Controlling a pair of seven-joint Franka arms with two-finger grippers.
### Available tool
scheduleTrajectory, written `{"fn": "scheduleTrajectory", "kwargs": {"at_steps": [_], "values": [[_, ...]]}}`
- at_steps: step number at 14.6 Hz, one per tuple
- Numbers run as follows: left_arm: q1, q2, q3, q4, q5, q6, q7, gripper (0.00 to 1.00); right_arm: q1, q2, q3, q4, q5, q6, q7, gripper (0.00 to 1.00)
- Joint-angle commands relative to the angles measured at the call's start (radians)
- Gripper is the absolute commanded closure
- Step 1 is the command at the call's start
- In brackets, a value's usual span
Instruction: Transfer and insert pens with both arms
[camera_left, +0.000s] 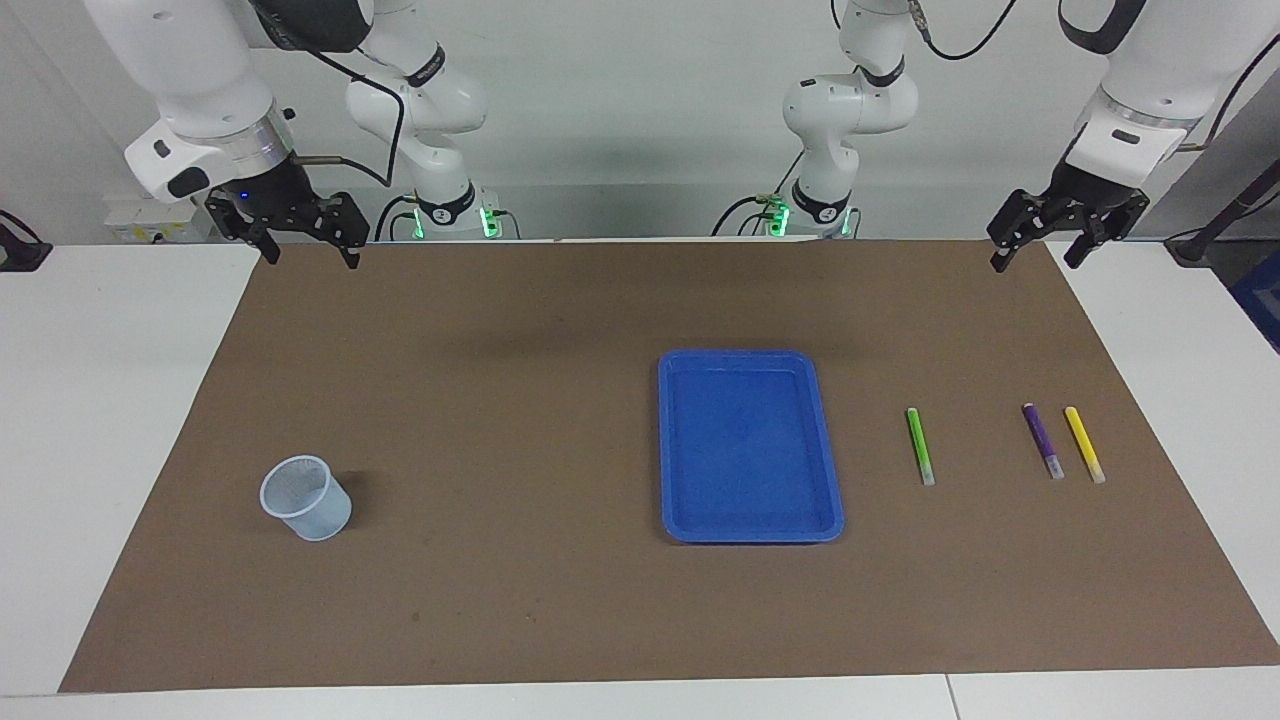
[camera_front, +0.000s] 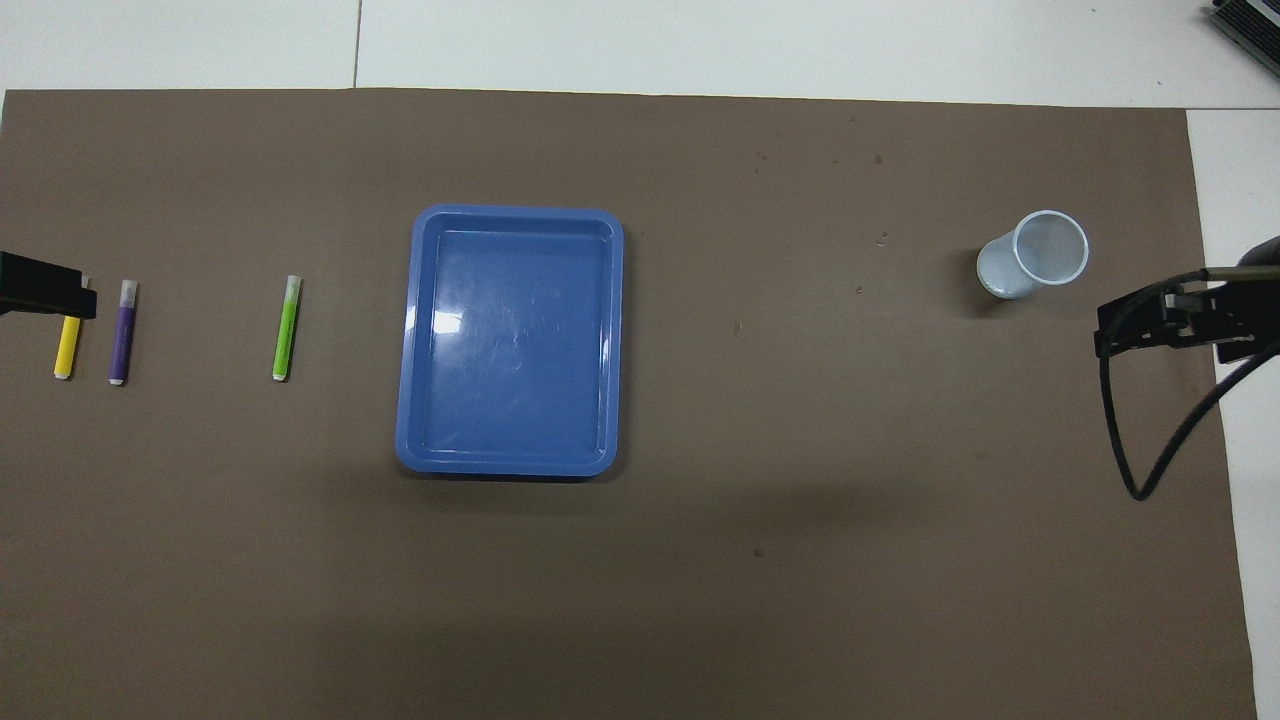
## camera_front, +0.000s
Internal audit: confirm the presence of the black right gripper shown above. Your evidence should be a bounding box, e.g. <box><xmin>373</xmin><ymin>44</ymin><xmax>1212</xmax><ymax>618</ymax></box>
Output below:
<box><xmin>1095</xmin><ymin>283</ymin><xmax>1280</xmax><ymax>367</ymax></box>

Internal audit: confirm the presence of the yellow highlighter pen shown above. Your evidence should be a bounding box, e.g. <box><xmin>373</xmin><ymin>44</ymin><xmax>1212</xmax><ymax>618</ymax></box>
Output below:
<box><xmin>53</xmin><ymin>275</ymin><xmax>91</xmax><ymax>381</ymax></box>

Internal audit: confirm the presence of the purple highlighter pen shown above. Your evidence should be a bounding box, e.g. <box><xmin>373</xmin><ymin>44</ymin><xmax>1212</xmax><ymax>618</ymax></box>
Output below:
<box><xmin>108</xmin><ymin>280</ymin><xmax>139</xmax><ymax>387</ymax></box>

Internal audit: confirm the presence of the green highlighter pen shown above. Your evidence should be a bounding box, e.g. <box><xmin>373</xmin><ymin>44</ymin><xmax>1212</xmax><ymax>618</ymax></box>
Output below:
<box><xmin>272</xmin><ymin>275</ymin><xmax>303</xmax><ymax>383</ymax></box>

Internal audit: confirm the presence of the translucent plastic cup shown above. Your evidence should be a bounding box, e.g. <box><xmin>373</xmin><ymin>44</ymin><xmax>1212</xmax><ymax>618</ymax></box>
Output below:
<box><xmin>976</xmin><ymin>210</ymin><xmax>1090</xmax><ymax>301</ymax></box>

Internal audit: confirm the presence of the grey ribbed device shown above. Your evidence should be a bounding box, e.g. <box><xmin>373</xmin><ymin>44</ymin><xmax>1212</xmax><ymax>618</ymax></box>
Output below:
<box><xmin>1205</xmin><ymin>0</ymin><xmax>1280</xmax><ymax>66</ymax></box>

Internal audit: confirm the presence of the brown paper table mat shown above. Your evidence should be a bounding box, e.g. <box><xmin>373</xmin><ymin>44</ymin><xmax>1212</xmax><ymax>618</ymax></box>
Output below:
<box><xmin>0</xmin><ymin>88</ymin><xmax>1259</xmax><ymax>720</ymax></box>

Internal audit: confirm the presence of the blue plastic tray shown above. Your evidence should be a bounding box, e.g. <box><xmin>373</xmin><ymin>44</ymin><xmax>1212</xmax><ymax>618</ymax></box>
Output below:
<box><xmin>395</xmin><ymin>204</ymin><xmax>625</xmax><ymax>478</ymax></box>

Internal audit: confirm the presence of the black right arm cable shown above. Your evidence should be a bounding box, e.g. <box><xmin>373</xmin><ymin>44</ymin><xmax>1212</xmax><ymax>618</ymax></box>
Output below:
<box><xmin>1098</xmin><ymin>266</ymin><xmax>1280</xmax><ymax>502</ymax></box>

